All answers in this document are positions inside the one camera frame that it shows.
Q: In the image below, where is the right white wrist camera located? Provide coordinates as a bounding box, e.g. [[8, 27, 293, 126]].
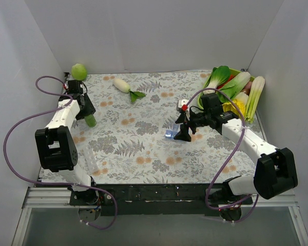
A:
[[176, 99, 189, 113]]

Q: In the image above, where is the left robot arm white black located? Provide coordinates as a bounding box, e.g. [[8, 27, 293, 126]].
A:
[[35, 80, 99, 205]]

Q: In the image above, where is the black base bar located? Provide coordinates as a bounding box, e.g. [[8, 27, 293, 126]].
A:
[[68, 183, 246, 216]]

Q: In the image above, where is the pale celery stalk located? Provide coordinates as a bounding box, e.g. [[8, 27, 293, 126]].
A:
[[244, 76, 265, 124]]

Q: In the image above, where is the green pill bottle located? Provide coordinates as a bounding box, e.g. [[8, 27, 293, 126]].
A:
[[84, 114, 97, 128]]

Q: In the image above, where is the bok choy middle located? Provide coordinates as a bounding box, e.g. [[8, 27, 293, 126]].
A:
[[217, 72, 251, 103]]

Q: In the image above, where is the floral table mat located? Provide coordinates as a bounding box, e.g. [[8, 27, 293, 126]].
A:
[[71, 71, 255, 184]]

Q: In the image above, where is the blue pill organizer box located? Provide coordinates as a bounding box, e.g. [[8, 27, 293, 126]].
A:
[[165, 130, 178, 139]]

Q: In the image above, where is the green round cabbage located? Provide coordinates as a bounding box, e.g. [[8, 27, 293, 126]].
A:
[[71, 64, 88, 81]]

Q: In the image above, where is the bok choy left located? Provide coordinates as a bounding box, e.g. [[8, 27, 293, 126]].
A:
[[204, 66, 231, 89]]

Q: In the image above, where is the yellow napa cabbage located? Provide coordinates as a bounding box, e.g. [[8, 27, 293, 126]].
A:
[[227, 92, 248, 117]]

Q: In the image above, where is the green vegetable tray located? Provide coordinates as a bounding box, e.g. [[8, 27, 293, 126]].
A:
[[204, 66, 251, 111]]

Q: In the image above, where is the white radish with leaves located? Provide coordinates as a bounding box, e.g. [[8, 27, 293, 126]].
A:
[[113, 78, 146, 103]]

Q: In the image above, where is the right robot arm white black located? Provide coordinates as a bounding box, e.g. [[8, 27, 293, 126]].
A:
[[174, 93, 298, 204]]

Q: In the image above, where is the bok choy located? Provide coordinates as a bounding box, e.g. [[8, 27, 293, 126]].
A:
[[204, 66, 231, 89], [217, 72, 251, 103]]

